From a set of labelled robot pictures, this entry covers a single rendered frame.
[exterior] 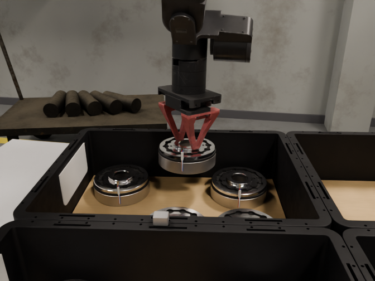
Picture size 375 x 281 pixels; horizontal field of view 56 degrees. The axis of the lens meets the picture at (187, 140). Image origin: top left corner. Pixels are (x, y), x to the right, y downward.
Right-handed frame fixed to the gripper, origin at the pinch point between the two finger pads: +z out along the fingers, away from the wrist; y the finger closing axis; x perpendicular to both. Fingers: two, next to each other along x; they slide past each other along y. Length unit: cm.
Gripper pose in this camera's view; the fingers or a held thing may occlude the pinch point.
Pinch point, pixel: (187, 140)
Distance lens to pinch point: 63.4
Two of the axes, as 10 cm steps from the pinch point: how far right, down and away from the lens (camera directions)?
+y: -5.8, -3.2, 7.5
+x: -8.1, 2.1, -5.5
